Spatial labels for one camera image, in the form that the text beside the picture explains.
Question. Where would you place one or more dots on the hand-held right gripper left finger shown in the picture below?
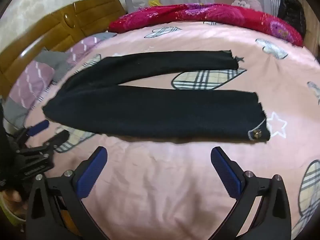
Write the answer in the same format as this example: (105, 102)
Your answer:
(91, 172)

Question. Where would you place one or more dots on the red floral blanket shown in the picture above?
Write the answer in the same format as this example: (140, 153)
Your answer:
(212, 13)

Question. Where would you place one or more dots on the black pants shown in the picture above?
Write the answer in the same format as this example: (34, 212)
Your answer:
(150, 112)

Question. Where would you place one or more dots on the black jacket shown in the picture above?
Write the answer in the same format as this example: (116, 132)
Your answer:
(291, 12)

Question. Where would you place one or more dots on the pink printed bedsheet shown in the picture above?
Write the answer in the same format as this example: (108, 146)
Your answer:
(155, 192)

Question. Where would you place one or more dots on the purple and grey pillow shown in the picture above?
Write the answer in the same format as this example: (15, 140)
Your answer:
(32, 82)
(82, 46)

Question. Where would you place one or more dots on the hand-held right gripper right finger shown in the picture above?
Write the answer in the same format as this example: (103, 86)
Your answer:
(228, 172)

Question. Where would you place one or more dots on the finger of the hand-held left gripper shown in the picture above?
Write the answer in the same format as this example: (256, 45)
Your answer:
(37, 127)
(57, 140)

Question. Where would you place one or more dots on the person's left hand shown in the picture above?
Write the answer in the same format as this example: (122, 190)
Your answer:
(11, 201)

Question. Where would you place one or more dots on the yellow cloth item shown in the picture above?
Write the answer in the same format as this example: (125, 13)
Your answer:
(155, 3)

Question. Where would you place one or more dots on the wooden headboard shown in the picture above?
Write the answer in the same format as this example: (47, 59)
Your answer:
(95, 12)

